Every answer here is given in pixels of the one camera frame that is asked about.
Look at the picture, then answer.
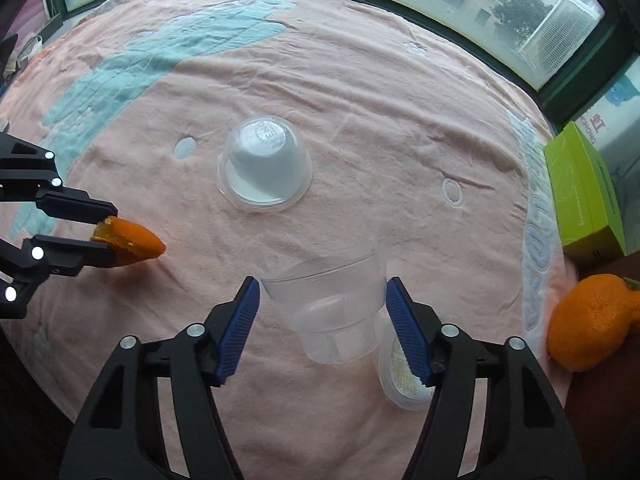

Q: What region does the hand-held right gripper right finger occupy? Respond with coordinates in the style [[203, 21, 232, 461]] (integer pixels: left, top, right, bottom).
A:
[[385, 276, 587, 480]]

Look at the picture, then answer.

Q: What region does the green cardboard box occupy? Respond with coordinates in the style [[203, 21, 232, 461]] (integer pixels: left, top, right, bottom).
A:
[[543, 121, 629, 265]]

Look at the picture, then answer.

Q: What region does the small white object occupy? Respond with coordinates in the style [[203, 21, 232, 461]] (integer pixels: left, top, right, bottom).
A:
[[19, 34, 45, 63]]

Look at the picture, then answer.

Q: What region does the clear plastic cup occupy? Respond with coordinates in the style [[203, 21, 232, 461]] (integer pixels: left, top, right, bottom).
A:
[[261, 250, 389, 364], [216, 116, 314, 214]]

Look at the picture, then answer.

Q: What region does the orange peel piece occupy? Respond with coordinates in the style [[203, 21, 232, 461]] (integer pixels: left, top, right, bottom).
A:
[[92, 216, 167, 267]]

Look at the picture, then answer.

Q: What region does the pink curtain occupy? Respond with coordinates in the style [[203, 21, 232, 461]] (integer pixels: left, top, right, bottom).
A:
[[10, 0, 56, 61]]

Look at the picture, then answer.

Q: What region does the white and blue poster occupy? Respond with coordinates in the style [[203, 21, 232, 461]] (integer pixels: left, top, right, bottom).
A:
[[575, 56, 640, 176]]

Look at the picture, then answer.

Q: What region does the whole orange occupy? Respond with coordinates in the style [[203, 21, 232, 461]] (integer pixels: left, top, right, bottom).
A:
[[546, 273, 640, 373]]

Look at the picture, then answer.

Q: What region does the pink printed blanket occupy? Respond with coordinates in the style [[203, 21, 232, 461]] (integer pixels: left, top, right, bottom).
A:
[[0, 0, 581, 480]]

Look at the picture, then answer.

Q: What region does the outdoor air conditioner unit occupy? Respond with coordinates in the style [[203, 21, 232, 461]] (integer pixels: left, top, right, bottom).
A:
[[519, 0, 604, 87]]

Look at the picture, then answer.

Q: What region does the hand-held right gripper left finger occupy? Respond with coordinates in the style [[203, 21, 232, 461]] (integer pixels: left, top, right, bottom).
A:
[[60, 276, 262, 480]]

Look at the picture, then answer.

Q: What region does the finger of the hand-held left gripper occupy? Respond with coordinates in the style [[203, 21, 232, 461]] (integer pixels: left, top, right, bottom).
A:
[[0, 235, 119, 320], [0, 132, 119, 226]]

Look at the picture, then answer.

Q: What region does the pudding cup with printed lid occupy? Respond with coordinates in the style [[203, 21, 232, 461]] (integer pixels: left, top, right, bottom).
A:
[[377, 327, 437, 412]]

